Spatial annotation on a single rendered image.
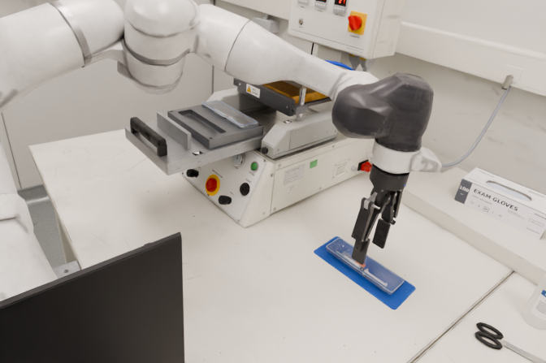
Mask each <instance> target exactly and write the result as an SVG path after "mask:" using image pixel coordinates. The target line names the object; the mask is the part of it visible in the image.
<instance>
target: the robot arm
mask: <svg viewBox="0 0 546 363"><path fill-rule="evenodd" d="M189 53H195V54H197V55H198V56H199V57H201V58H203V59H204V60H205V61H207V62H208V63H209V64H211V65H213V66H214V67H217V68H218V69H219V70H221V71H223V72H225V73H226V74H227V75H230V76H233V77H235V78H237V79H239V80H243V81H244V82H246V83H249V84H255V85H261V84H268V83H271V82H276V81H279V80H292V81H295V82H297V83H298V84H302V85H304V86H306V87H307V88H310V89H313V90H314V91H317V92H319V93H321V94H324V95H326V96H328V97H330V98H331V99H332V100H333V101H334V104H333V107H332V113H331V118H332V122H333V124H334V125H335V127H336V129H337V130H338V132H340V133H341V134H343V135H344V136H347V137H349V138H355V139H375V142H374V145H373V149H372V152H367V153H366V157H367V158H370V159H371V161H372V166H371V169H370V181H371V182H372V184H373V186H374V187H373V188H372V190H371V192H370V197H369V198H365V197H363V198H362V200H361V208H360V210H359V213H358V216H357V220H356V222H355V225H354V228H353V232H352V235H351V237H352V238H354V239H355V244H354V247H353V253H352V257H351V258H352V259H353V260H355V261H357V262H358V263H360V264H361V265H363V264H364V262H365V259H366V254H367V250H368V247H369V243H370V241H371V239H369V238H368V237H369V235H370V233H371V231H372V228H373V226H374V225H375V222H376V220H377V218H378V216H379V214H381V218H379V219H378V222H377V225H376V228H375V233H374V237H373V240H372V243H373V244H375V245H377V246H378V247H380V248H381V249H383V248H384V246H385V244H386V240H387V238H388V233H389V230H390V226H391V224H392V225H395V223H396V221H395V220H393V218H396V217H397V215H398V211H399V208H400V203H401V197H402V193H403V190H404V188H405V186H406V184H407V181H408V178H409V175H410V172H411V171H419V172H433V173H436V172H439V171H440V169H441V167H442V166H441V163H440V160H439V159H438V158H437V157H436V156H435V154H434V153H433V152H432V151H430V150H429V149H427V148H425V147H423V146H422V136H423V133H424V132H425V131H426V129H427V125H428V122H429V119H430V116H431V112H432V105H433V98H434V92H433V89H432V87H431V86H430V85H429V84H428V83H427V82H426V81H425V80H424V79H423V78H422V77H419V76H416V75H413V74H410V73H405V72H397V73H396V74H394V75H392V76H389V77H387V78H385V79H382V80H378V79H377V78H376V77H374V76H373V75H372V74H371V73H368V72H364V71H350V70H344V69H342V68H340V67H337V66H335V65H333V64H331V63H328V62H326V61H324V60H322V59H320V58H317V57H315V56H313V55H311V54H307V53H306V52H304V51H302V50H299V49H298V48H297V47H295V46H293V45H291V44H289V43H287V42H286V41H284V40H283V39H281V38H279V37H277V36H276V35H274V34H273V33H271V32H269V31H267V30H266V29H265V28H263V27H261V26H259V25H258V24H256V23H254V22H253V21H251V20H249V19H246V18H244V17H242V16H239V15H236V14H234V13H231V12H230V11H226V10H224V9H221V8H219V7H216V6H213V5H211V4H201V5H200V6H197V4H196V3H195V2H194V1H193V0H126V3H125V8H124V13H123V11H122V10H121V9H120V7H119V6H118V4H117V3H116V2H115V1H114V0H58V1H54V2H50V3H45V4H42V5H40V6H35V7H33V8H30V9H27V10H25V11H21V12H18V13H15V14H13V15H9V16H6V17H3V18H1V19H0V114H1V113H2V112H3V111H4V110H6V109H7V108H9V107H10V106H12V105H13V104H15V103H16V102H17V101H18V100H20V99H21V98H23V97H24V96H26V95H27V94H29V93H30V92H32V91H33V90H34V89H36V88H38V87H40V86H42V85H44V84H47V83H49V82H51V81H52V80H55V79H58V78H59V77H61V76H64V75H66V74H67V73H69V72H72V71H74V70H76V69H78V68H80V67H86V66H88V65H90V64H92V63H95V62H97V61H99V60H103V59H106V58H110V59H113V60H116V61H117V72H118V73H119V74H120V75H122V76H124V77H126V78H128V79H129V80H130V81H131V82H132V83H133V84H134V85H135V86H136V87H138V88H139V89H140V90H142V91H144V92H146V93H150V94H157V95H162V94H164V93H169V92H171V91H172V90H173V89H174V88H176V87H177V85H178V83H179V82H180V79H181V77H182V75H183V68H184V63H185V58H186V54H189ZM375 206H377V207H379V209H378V208H377V207H375ZM393 210H394V212H393ZM390 223H391V224H390ZM56 279H58V278H57V276H56V275H55V273H54V272H53V270H52V268H51V267H50V264H49V262H48V261H47V259H46V256H45V254H44V253H43V251H42V249H41V246H40V245H39V243H38V241H37V238H36V236H35V235H34V233H33V222H32V219H31V217H30V214H29V211H28V207H27V204H26V202H25V200H24V199H23V198H22V197H20V196H19V195H18V193H17V191H16V187H15V183H14V180H13V177H12V174H11V170H10V167H9V164H8V161H7V156H6V154H5V151H4V148H3V145H2V142H1V139H0V301H1V300H5V299H7V298H9V297H12V296H15V295H18V294H20V293H22V292H26V291H28V290H30V289H33V288H35V287H39V286H41V285H43V284H45V283H48V282H51V281H54V280H56Z"/></svg>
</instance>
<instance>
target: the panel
mask: <svg viewBox="0 0 546 363"><path fill-rule="evenodd" d="M244 154H245V163H244V164H243V165H242V166H235V165H234V163H233V162H232V156H231V157H229V158H224V159H221V160H218V161H215V162H211V163H208V164H205V165H202V166H198V167H194V168H192V169H194V170H195V171H199V175H198V177H197V178H196V177H193V178H191V177H188V176H187V175H186V171H182V173H181V174H182V176H184V177H185V178H186V179H187V180H188V181H190V182H191V183H192V184H193V185H194V186H196V187H197V188H198V189H199V190H200V191H202V192H203V193H204V194H205V195H206V196H208V197H209V198H210V199H211V200H212V201H213V202H214V203H215V204H216V205H218V206H219V207H220V208H221V209H222V210H224V211H225V212H226V213H227V214H228V215H230V216H231V217H232V218H233V219H234V220H236V221H237V222H238V223H239V224H240V223H241V220H242V218H243V216H244V214H245V211H246V209H247V207H248V205H249V202H250V200H251V198H252V195H253V194H254V191H255V188H256V187H257V185H258V181H259V180H260V178H261V175H262V173H263V171H264V168H265V166H266V164H267V161H268V160H267V159H265V158H264V157H263V156H261V155H260V154H258V153H256V152H254V151H253V150H250V151H247V152H244ZM254 162H255V163H257V169H256V170H255V171H252V170H251V168H250V166H251V164H252V163H254ZM209 178H214V179H216V181H217V188H216V189H215V191H214V192H208V191H207V189H206V182H207V180H208V179H209ZM242 184H247V185H248V188H249V190H248V192H247V193H246V194H241V192H240V186H241V185H242ZM221 195H224V196H228V197H230V198H231V199H232V203H230V204H229V205H228V204H226V205H220V204H219V196H221Z"/></svg>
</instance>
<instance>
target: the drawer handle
mask: <svg viewBox="0 0 546 363"><path fill-rule="evenodd" d="M130 129H131V133H132V134H134V133H138V132H139V133H140V134H141V135H142V136H143V137H144V138H145V139H146V140H148V141H149V142H150V143H151V144H152V145H154V146H155V147H156V148H157V155H158V156H159V157H162V156H166V155H167V141H166V139H164V138H163V137H162V136H160V135H159V134H158V133H157V132H156V131H155V130H153V129H152V128H151V127H149V126H148V125H147V124H145V123H144V122H143V121H141V120H140V119H139V118H137V117H132V118H130Z"/></svg>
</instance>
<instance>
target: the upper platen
mask: <svg viewBox="0 0 546 363"><path fill-rule="evenodd" d="M262 85H264V86H266V87H268V88H269V89H273V90H275V91H276V92H278V93H282V94H283V95H285V96H287V97H290V98H292V99H294V100H295V104H297V103H298V100H299V94H300V88H298V87H296V86H294V85H291V84H289V83H286V82H284V81H282V80H279V81H276V82H271V83H268V84H262ZM330 101H332V99H331V98H330V97H328V96H326V95H324V94H321V93H319V92H317V91H314V90H313V89H310V88H307V89H306V92H305V103H304V104H306V105H307V107H308V106H314V105H318V104H321V103H324V102H330Z"/></svg>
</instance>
